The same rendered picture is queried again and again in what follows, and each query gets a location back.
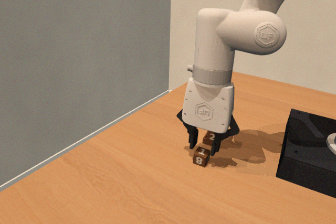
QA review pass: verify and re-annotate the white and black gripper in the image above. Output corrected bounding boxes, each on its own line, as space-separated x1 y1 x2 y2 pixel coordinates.
176 77 240 156

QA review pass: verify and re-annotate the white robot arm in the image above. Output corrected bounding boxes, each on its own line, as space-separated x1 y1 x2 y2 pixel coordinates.
187 0 287 86

